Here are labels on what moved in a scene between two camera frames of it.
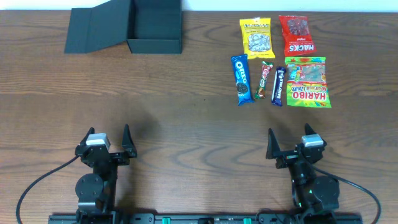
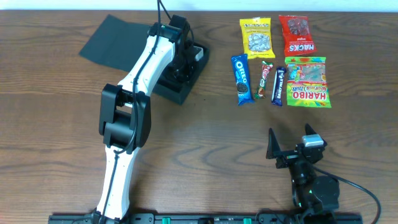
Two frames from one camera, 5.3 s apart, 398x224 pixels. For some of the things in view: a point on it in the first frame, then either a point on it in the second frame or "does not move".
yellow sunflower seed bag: [257, 38] does not move
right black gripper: [292, 157] does not move
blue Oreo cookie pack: [240, 68] does not move
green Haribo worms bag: [306, 82] does not move
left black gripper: [110, 156] → [181, 66]
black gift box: [149, 26] → [117, 42]
